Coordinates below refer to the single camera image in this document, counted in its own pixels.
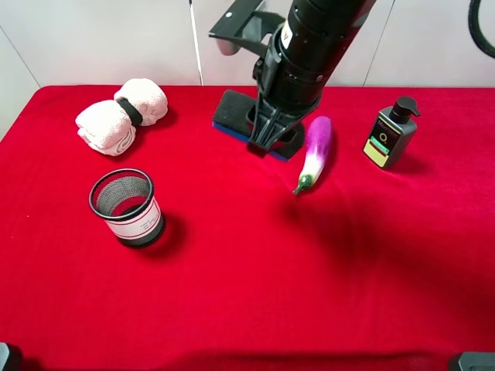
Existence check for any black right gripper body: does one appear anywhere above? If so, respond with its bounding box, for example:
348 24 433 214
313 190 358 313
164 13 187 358
246 93 322 149

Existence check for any dark pump soap bottle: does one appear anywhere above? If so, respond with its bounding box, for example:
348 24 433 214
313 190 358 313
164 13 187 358
363 96 420 168

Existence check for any red velvet table cloth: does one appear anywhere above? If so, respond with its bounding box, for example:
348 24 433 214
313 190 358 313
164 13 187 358
1 86 494 370

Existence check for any black elastic band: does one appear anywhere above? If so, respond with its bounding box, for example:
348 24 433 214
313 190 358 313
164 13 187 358
116 97 143 127

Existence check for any black cable bundle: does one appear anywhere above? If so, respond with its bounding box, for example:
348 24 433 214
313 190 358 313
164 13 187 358
466 0 495 60

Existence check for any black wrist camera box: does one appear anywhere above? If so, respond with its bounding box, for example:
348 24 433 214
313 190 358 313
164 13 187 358
208 0 285 57

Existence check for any dark object bottom right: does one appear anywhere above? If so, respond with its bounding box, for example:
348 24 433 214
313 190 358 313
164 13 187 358
448 352 495 371

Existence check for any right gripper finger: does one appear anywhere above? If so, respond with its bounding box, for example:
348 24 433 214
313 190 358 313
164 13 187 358
247 138 275 158
280 127 305 144

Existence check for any rolled white towel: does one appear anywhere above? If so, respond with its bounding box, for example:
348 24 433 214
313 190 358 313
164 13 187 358
75 78 169 156

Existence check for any black blue eraser block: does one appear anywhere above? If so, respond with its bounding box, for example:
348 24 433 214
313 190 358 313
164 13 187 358
212 90 304 162

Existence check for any purple white eggplant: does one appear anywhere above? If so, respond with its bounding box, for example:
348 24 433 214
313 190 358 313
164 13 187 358
293 116 333 195

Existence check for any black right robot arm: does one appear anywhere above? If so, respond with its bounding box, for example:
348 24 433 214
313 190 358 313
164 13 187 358
247 0 374 157

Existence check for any black mesh pen holder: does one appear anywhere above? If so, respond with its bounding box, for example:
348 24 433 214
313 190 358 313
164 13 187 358
88 168 166 249

